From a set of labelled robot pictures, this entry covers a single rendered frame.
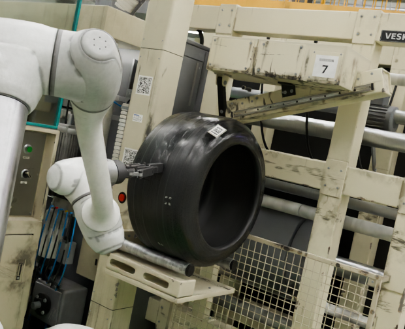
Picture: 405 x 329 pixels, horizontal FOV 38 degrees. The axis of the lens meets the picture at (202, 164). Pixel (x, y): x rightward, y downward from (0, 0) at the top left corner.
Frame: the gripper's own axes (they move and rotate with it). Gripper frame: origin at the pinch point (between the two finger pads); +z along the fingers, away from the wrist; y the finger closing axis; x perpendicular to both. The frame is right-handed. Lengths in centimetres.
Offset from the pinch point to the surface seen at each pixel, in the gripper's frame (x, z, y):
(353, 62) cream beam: -43, 64, -35
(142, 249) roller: 33.4, 10.9, 11.1
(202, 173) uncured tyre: 0.4, 11.0, -11.6
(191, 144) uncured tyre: -8.6, 10.0, -6.3
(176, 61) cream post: -36, 37, 26
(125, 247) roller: 34.6, 10.3, 19.1
